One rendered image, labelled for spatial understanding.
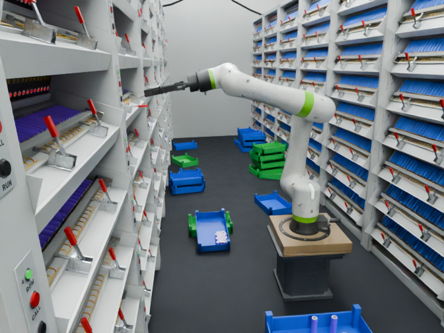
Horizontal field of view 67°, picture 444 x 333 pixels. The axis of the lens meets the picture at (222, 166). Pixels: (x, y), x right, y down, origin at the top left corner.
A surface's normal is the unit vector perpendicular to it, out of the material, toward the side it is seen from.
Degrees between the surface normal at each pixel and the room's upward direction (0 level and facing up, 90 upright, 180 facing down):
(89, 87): 90
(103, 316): 19
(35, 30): 90
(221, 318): 0
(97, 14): 90
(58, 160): 90
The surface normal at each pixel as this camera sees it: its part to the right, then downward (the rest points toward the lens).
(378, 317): -0.02, -0.96
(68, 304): 0.31, -0.92
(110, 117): 0.12, 0.29
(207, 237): 0.02, -0.81
